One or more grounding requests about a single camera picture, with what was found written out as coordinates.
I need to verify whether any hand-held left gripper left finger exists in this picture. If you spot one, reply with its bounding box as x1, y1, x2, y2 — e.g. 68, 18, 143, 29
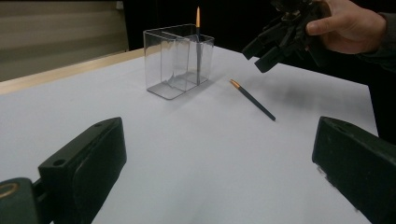
37, 117, 128, 224

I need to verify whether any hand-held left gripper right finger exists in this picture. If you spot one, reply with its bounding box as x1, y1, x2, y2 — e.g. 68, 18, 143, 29
311, 116, 396, 224

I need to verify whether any dark pencil with gold tip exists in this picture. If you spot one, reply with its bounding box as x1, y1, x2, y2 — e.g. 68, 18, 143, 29
194, 6, 203, 87
229, 78, 277, 122

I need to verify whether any clear plastic pen holder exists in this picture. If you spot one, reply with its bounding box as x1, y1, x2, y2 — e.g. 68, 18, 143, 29
143, 23, 216, 101

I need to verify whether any wooden table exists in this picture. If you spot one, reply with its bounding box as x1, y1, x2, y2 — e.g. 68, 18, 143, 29
0, 47, 150, 96

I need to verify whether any white table sheet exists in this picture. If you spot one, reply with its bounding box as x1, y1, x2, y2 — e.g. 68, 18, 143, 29
0, 46, 379, 224

